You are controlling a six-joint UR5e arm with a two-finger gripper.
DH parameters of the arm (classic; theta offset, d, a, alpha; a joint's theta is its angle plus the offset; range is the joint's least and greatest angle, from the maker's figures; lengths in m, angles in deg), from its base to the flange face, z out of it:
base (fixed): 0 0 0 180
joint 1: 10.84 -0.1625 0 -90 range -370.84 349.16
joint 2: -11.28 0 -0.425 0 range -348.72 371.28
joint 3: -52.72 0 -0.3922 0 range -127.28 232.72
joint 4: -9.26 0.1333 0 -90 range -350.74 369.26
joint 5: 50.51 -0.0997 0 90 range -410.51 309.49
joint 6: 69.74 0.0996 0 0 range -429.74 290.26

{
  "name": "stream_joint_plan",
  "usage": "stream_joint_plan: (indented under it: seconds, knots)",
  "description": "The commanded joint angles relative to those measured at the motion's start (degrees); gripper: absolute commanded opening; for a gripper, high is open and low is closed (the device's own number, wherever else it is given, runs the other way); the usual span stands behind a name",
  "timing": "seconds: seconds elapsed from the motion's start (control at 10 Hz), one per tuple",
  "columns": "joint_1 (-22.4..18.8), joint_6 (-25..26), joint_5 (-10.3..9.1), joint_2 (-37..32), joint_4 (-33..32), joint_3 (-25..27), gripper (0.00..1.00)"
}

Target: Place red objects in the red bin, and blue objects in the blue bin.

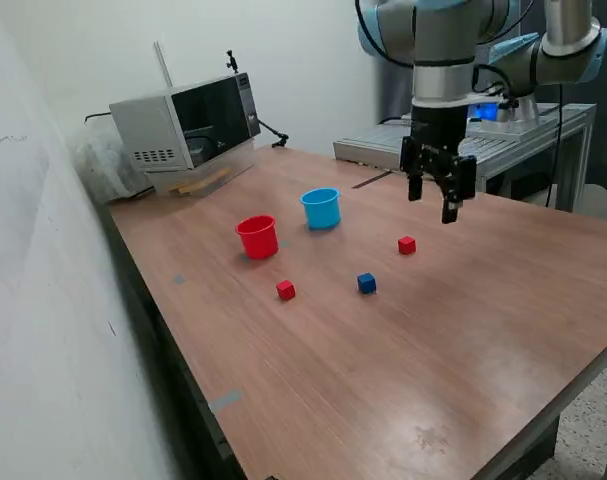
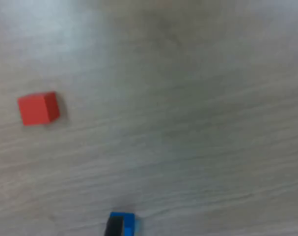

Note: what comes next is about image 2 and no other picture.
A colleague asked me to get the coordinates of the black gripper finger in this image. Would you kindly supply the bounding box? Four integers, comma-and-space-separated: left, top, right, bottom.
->
104, 215, 125, 236

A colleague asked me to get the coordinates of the blue cube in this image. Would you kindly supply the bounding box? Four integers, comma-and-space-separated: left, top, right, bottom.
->
109, 211, 141, 236

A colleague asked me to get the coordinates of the red cube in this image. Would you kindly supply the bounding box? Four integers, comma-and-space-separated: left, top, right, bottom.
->
17, 91, 60, 126

